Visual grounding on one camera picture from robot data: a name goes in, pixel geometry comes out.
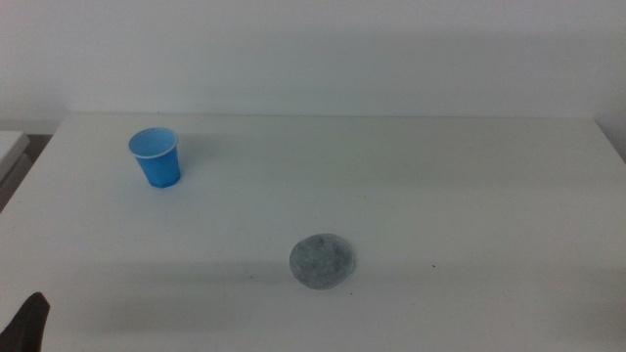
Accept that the round grey felt cup mat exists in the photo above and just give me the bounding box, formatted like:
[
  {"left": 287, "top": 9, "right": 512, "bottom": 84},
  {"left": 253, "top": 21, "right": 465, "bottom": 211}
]
[{"left": 289, "top": 233, "right": 356, "bottom": 291}]

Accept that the blue plastic cup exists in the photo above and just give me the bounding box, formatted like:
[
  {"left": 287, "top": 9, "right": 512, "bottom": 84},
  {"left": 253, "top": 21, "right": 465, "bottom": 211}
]
[{"left": 127, "top": 127, "right": 182, "bottom": 190}]

